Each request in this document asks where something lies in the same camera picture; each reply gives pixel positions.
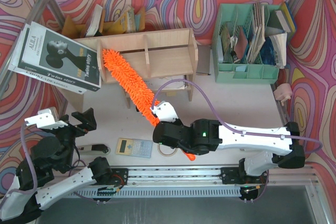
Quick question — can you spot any beige and blue calculator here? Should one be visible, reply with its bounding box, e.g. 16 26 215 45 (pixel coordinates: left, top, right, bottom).
115 138 153 158

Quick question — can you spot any orange microfiber duster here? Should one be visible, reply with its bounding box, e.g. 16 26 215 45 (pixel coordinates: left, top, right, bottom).
101 48 197 162

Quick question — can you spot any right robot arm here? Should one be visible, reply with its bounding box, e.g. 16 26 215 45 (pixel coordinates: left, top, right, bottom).
152 119 306 177

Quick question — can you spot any clear tape roll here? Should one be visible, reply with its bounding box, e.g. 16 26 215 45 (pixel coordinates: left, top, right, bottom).
157 145 177 157

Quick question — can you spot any spiral notebook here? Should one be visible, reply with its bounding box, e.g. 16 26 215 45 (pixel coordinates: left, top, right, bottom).
124 74 190 93

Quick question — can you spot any Twins story book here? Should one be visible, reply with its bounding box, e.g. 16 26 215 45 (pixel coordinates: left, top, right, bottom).
18 22 101 92

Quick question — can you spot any white Chokladfabriken book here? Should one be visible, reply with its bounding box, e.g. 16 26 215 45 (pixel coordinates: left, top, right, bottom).
8 24 87 94

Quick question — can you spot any yellow file rack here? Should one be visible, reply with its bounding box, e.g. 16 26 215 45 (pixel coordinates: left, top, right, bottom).
61 7 145 39

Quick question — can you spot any mint green desk organizer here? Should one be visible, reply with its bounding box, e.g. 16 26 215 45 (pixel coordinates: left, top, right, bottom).
212 2 279 84

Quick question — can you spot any pink piggy figurine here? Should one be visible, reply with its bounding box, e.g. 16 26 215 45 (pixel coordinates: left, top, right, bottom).
273 83 292 106

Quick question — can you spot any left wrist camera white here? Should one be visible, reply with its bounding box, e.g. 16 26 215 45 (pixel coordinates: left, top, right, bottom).
25 107 68 130

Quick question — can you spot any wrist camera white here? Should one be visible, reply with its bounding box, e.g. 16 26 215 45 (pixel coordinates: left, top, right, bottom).
151 101 179 123
25 107 68 130

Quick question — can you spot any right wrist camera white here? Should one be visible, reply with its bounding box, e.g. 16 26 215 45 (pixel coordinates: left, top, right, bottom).
151 101 179 123

